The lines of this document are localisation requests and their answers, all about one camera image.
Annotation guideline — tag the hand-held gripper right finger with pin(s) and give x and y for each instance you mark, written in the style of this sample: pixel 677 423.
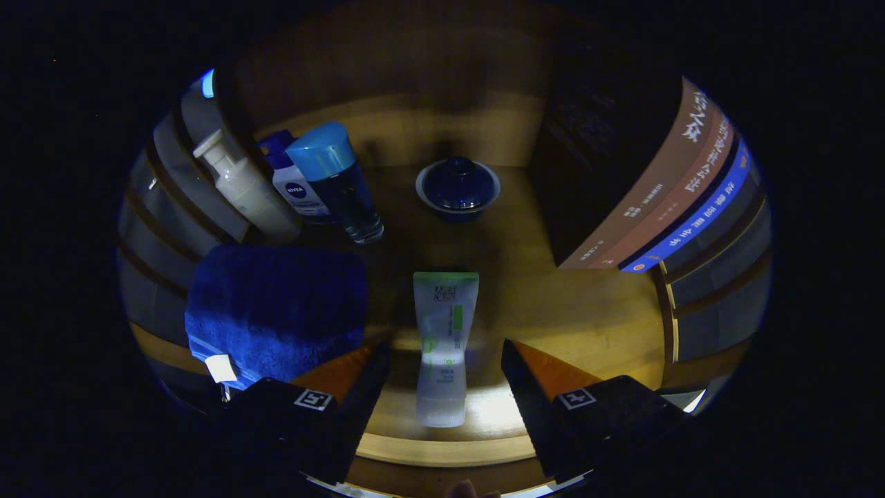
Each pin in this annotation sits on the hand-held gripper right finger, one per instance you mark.
pixel 532 415

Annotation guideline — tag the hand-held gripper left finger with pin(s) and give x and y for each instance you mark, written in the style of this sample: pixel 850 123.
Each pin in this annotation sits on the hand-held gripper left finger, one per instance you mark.
pixel 359 415

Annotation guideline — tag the white and green tube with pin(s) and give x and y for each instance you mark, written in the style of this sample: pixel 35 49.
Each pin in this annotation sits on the white and green tube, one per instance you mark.
pixel 446 325

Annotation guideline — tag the wooden countertop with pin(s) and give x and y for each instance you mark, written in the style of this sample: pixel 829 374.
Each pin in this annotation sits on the wooden countertop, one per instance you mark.
pixel 567 311

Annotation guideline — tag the wooden cabinet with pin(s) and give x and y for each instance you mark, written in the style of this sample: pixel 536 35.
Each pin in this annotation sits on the wooden cabinet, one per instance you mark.
pixel 415 69

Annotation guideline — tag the blue folded towel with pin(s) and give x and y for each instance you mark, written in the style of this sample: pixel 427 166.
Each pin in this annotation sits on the blue folded towel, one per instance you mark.
pixel 276 304

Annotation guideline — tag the clear blue bottle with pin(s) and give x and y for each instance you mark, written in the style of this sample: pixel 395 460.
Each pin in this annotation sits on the clear blue bottle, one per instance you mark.
pixel 339 187

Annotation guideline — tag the white bottle with blue cap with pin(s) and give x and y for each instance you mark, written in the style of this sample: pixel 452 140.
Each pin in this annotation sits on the white bottle with blue cap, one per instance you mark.
pixel 299 190

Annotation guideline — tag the blue lidded teacup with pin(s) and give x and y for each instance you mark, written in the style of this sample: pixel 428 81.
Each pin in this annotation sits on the blue lidded teacup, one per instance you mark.
pixel 458 187

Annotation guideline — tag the white pump bottle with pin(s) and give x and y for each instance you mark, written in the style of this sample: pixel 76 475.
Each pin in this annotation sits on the white pump bottle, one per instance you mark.
pixel 249 194

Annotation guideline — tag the blue book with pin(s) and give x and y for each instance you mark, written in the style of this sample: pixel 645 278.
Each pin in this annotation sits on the blue book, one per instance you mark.
pixel 698 223

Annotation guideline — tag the reddish brown book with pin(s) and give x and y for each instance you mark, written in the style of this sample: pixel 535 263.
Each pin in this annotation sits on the reddish brown book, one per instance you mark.
pixel 684 200

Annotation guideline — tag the dark brown book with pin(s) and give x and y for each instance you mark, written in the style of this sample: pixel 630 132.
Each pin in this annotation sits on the dark brown book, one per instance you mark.
pixel 657 183

